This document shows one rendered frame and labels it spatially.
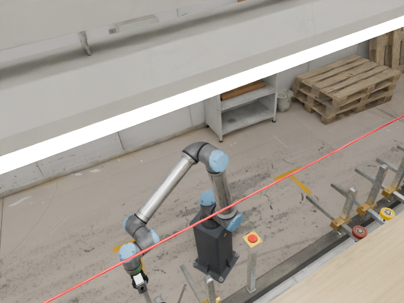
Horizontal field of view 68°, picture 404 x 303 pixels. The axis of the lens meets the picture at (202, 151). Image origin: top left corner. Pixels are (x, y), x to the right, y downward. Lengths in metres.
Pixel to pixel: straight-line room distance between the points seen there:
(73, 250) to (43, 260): 0.27
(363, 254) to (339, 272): 0.19
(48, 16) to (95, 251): 2.99
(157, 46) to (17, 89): 0.14
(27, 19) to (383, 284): 1.87
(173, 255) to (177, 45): 2.71
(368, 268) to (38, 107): 1.83
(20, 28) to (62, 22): 0.04
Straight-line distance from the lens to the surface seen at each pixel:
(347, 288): 1.86
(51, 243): 3.51
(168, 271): 2.90
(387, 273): 1.98
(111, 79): 0.33
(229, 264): 2.80
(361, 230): 2.08
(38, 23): 0.32
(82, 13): 0.32
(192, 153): 1.71
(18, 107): 0.33
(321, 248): 2.20
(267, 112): 4.39
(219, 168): 1.66
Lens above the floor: 2.49
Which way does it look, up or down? 39 degrees down
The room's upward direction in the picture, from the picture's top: 7 degrees counter-clockwise
